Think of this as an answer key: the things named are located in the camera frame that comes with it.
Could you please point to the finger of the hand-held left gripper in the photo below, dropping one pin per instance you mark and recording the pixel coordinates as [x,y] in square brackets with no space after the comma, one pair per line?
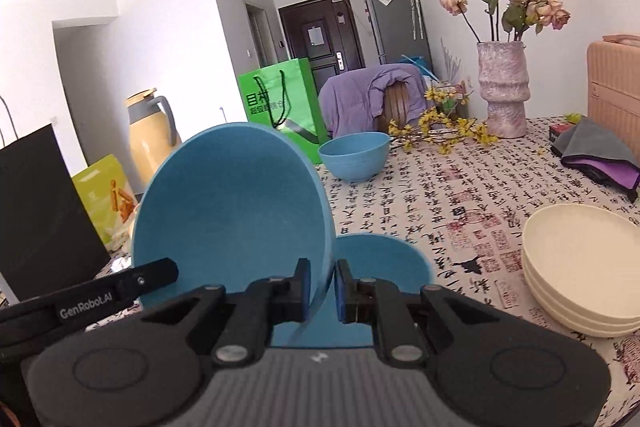
[155,276]

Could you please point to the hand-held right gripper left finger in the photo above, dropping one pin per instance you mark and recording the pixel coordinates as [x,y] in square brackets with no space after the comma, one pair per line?
[302,289]

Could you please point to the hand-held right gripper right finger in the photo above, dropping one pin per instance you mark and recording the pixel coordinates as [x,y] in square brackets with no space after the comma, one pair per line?
[342,292]

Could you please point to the blue plastic bowl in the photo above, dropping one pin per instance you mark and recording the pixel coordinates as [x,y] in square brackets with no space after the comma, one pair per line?
[380,262]
[225,217]
[352,162]

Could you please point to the cream round plate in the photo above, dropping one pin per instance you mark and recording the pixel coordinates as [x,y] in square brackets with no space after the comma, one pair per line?
[580,237]
[585,328]
[575,311]

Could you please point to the black paper bag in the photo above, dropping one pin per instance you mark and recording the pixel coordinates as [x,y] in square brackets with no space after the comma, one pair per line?
[40,217]

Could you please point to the yellow printed bag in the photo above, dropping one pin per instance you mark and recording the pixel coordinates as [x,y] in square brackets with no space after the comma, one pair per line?
[100,192]

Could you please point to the yellow thermos jug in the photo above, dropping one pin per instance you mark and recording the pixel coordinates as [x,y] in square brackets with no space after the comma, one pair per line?
[150,142]

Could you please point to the calligraphy print tablecloth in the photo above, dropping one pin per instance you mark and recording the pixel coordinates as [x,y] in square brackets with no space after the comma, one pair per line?
[450,207]

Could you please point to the purple padded jacket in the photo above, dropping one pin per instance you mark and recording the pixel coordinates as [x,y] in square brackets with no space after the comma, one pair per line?
[350,102]

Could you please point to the yellow blossom branches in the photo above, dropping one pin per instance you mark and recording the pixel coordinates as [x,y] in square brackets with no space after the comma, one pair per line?
[435,124]

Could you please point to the brown wooden chair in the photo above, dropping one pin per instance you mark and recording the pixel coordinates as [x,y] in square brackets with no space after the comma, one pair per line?
[397,107]

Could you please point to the green paper bag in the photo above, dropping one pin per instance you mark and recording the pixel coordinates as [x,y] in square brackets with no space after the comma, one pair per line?
[295,92]

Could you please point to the pink textured vase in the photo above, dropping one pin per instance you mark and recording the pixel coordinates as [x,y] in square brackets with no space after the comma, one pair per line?
[502,97]

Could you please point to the dark brown door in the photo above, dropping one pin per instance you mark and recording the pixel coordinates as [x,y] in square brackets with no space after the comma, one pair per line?
[295,37]

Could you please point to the dark red box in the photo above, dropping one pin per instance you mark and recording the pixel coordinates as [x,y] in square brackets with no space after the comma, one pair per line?
[560,133]

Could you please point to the grey refrigerator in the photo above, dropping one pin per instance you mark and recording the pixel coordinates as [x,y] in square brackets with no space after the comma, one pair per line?
[395,27]

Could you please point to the grey cloth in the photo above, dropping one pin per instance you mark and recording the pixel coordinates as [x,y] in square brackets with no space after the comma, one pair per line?
[595,142]

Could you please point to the white folded umbrella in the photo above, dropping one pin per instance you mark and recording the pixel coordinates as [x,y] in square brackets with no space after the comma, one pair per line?
[414,7]

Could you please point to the purple cloth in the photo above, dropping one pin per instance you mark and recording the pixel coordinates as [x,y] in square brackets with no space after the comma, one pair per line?
[620,172]

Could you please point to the pink suitcase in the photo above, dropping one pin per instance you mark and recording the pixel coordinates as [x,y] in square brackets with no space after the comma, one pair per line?
[615,87]

